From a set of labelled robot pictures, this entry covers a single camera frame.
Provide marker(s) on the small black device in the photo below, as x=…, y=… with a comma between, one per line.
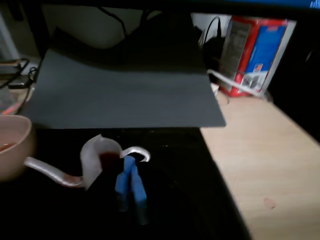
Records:
x=18, y=83

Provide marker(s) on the black mat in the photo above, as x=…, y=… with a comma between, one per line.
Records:
x=187, y=187

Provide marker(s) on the monitor with blue screen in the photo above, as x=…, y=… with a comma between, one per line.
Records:
x=275, y=3

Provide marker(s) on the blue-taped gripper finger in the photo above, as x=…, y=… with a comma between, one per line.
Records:
x=122, y=185
x=138, y=190

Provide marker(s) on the dark grey mat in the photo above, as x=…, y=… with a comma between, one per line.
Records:
x=125, y=95

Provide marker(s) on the white mug with dark liquid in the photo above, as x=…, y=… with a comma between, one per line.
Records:
x=91, y=160

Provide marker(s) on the red blue supplement container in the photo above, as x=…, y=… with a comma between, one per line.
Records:
x=262, y=50

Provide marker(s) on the pink cup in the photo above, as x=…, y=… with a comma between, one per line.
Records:
x=17, y=150

